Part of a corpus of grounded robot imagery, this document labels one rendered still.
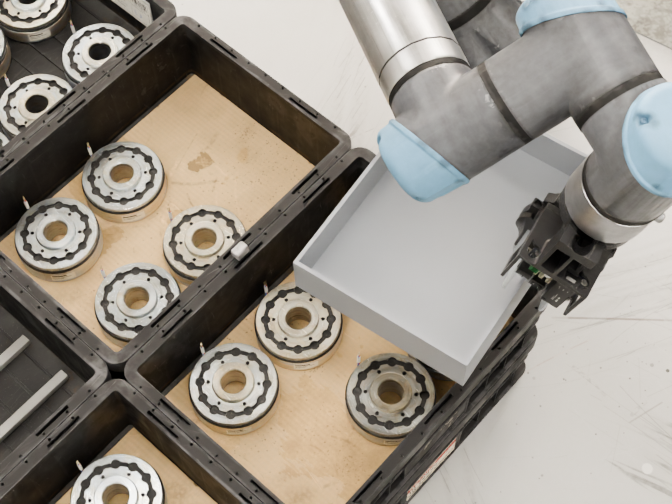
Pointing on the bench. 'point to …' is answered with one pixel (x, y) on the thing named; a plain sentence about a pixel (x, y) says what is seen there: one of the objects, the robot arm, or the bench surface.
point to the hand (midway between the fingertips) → (534, 267)
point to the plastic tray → (432, 255)
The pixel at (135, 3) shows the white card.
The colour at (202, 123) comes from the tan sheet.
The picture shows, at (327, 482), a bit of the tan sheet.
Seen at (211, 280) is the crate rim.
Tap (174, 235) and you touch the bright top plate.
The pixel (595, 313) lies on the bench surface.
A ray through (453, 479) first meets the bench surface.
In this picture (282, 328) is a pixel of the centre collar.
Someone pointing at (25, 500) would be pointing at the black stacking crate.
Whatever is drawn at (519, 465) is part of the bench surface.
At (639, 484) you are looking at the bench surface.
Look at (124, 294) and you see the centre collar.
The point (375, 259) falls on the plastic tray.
